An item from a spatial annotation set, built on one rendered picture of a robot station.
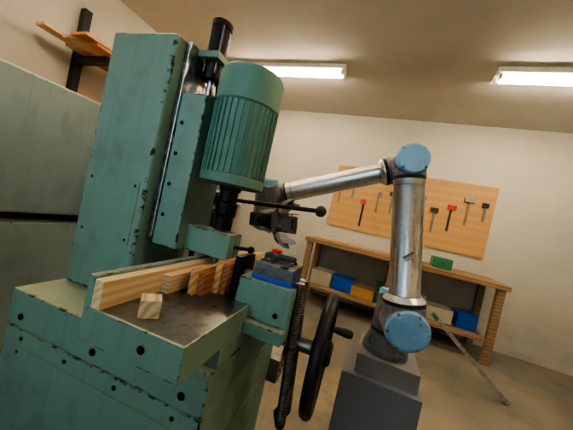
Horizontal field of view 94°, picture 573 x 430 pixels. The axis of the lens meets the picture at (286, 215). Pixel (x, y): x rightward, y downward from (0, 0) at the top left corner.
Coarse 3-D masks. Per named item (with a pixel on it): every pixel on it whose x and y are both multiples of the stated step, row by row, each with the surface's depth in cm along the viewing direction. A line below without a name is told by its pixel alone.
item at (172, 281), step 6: (258, 252) 108; (258, 258) 105; (204, 264) 72; (180, 270) 62; (186, 270) 63; (168, 276) 57; (174, 276) 58; (180, 276) 60; (186, 276) 62; (162, 282) 58; (168, 282) 57; (174, 282) 59; (180, 282) 61; (186, 282) 63; (162, 288) 58; (168, 288) 57; (174, 288) 59; (180, 288) 61
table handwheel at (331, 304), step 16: (336, 304) 62; (320, 320) 57; (320, 336) 54; (304, 352) 66; (320, 352) 53; (320, 368) 53; (304, 384) 53; (320, 384) 71; (304, 400) 53; (304, 416) 54
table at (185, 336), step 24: (96, 312) 45; (120, 312) 46; (168, 312) 49; (192, 312) 51; (216, 312) 54; (240, 312) 58; (96, 336) 44; (120, 336) 43; (144, 336) 42; (168, 336) 42; (192, 336) 43; (216, 336) 49; (264, 336) 58; (144, 360) 42; (168, 360) 40; (192, 360) 42
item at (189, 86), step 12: (192, 48) 72; (192, 60) 73; (192, 72) 74; (180, 84) 72; (192, 84) 75; (204, 84) 80; (180, 96) 72; (168, 132) 73; (168, 144) 72; (168, 156) 73; (156, 192) 73; (156, 204) 73; (156, 216) 73
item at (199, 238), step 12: (192, 228) 74; (204, 228) 73; (192, 240) 74; (204, 240) 73; (216, 240) 72; (228, 240) 70; (240, 240) 77; (204, 252) 72; (216, 252) 71; (228, 252) 71
